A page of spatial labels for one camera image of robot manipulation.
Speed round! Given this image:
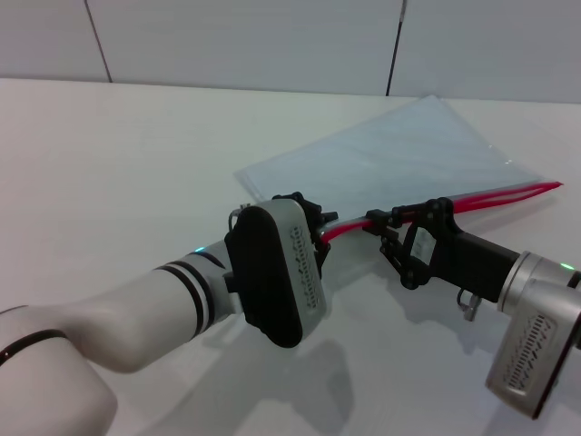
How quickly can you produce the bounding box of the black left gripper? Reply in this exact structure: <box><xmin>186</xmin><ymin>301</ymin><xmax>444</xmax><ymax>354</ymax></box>
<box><xmin>271</xmin><ymin>191</ymin><xmax>340</xmax><ymax>281</ymax></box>

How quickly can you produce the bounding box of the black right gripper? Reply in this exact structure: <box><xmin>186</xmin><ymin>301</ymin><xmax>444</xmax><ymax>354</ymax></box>
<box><xmin>364</xmin><ymin>198</ymin><xmax>521</xmax><ymax>304</ymax></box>

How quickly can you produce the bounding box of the clear document bag red zipper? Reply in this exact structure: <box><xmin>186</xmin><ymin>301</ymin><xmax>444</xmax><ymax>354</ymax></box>
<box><xmin>232</xmin><ymin>94</ymin><xmax>566</xmax><ymax>247</ymax></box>

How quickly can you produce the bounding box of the thin grey cable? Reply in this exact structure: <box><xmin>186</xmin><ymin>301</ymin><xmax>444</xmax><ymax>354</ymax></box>
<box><xmin>227</xmin><ymin>202</ymin><xmax>253</xmax><ymax>229</ymax></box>

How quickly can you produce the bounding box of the left wrist camera housing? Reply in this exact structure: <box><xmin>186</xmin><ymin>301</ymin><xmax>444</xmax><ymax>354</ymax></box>
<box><xmin>223</xmin><ymin>199</ymin><xmax>329</xmax><ymax>350</ymax></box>

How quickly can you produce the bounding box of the metal cable plug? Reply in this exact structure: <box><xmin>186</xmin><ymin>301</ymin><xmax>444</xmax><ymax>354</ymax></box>
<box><xmin>455</xmin><ymin>287</ymin><xmax>483</xmax><ymax>322</ymax></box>

